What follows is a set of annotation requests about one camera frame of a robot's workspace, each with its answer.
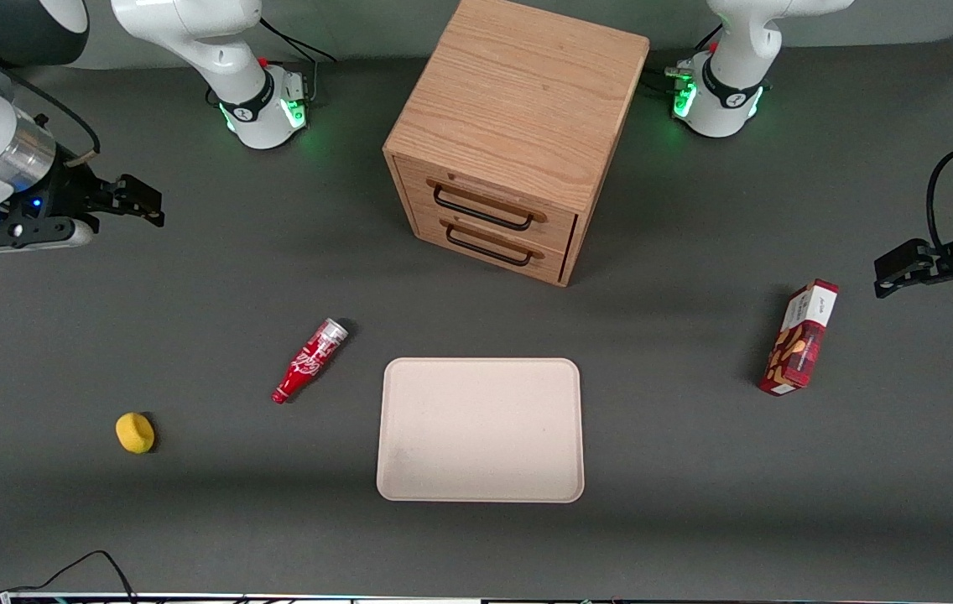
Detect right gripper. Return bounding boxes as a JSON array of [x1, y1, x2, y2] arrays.
[[0, 168, 166, 253]]

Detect red coke bottle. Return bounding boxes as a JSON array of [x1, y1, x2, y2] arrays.
[[271, 317, 351, 405]]

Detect black right arm base cable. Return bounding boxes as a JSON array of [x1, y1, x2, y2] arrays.
[[258, 17, 337, 106]]

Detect wooden drawer cabinet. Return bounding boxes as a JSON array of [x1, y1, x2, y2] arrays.
[[383, 0, 651, 288]]

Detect black left arm base cable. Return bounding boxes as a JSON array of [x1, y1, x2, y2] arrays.
[[643, 25, 722, 95]]

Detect beige rectangular tray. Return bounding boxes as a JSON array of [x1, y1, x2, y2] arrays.
[[376, 357, 586, 503]]

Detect yellow lemon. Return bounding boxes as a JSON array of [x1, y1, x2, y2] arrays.
[[115, 412, 156, 455]]

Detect black arm base cable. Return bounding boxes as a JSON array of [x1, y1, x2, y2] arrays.
[[643, 25, 722, 95], [258, 17, 337, 106]]

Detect black metal drawer handle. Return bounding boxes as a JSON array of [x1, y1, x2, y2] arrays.
[[445, 224, 534, 268], [432, 185, 535, 232]]

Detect wooden drawer front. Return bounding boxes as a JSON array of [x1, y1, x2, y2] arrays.
[[412, 208, 571, 284], [397, 158, 580, 253]]

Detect red plaid cookie box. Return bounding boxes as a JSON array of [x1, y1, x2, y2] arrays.
[[758, 279, 840, 397]]

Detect thin black table cable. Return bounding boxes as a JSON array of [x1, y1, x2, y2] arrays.
[[0, 549, 138, 604]]

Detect black right arm wrist cable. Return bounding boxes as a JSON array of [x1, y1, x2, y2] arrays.
[[0, 63, 102, 165]]

